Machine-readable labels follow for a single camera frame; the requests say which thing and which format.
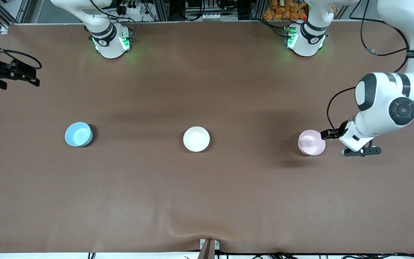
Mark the pink bowl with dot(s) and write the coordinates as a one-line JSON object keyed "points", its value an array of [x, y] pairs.
{"points": [[311, 142]]}

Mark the light blue bowl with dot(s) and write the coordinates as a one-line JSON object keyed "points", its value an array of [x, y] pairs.
{"points": [[78, 134]]}

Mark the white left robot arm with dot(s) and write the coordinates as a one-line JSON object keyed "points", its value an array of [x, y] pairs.
{"points": [[386, 100]]}

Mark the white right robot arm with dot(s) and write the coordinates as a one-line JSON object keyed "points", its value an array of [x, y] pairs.
{"points": [[110, 46]]}

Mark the white bowl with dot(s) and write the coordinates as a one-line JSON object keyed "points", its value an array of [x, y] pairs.
{"points": [[196, 139]]}

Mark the brown table mat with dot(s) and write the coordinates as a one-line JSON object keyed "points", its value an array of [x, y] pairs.
{"points": [[207, 198]]}

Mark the white power strip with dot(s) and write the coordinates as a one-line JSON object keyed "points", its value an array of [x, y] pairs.
{"points": [[207, 16]]}

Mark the aluminium frame post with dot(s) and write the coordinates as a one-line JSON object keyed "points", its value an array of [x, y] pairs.
{"points": [[9, 12]]}

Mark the grey table edge bracket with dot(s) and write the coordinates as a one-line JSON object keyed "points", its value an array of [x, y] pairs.
{"points": [[209, 248]]}

